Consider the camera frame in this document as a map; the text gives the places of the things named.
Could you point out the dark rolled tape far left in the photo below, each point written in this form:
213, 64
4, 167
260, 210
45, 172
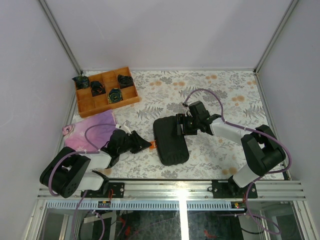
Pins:
81, 82

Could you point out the black orange rolled tape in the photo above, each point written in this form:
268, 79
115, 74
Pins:
97, 88

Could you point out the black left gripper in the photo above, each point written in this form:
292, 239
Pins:
140, 143

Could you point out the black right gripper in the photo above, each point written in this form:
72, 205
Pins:
182, 119

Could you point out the orange case latch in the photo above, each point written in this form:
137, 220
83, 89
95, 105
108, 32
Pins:
152, 145

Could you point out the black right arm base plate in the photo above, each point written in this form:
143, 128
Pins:
225, 189

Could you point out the black plastic tool case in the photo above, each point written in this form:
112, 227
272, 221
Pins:
171, 147

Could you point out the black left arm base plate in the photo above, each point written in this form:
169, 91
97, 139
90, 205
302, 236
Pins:
113, 190

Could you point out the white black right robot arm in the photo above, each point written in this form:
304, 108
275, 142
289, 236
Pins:
261, 149

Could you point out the purple cloth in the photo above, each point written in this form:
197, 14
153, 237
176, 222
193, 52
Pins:
91, 133

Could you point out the black rolled tape right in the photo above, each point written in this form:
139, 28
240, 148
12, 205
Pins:
125, 81

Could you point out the grey slotted cable duct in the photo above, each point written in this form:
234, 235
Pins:
143, 205

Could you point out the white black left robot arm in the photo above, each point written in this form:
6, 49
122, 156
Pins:
72, 171

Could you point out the blue yellow rolled tape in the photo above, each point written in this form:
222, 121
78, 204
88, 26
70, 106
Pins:
114, 96

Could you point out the aluminium front rail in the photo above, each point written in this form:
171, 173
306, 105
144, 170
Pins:
198, 190

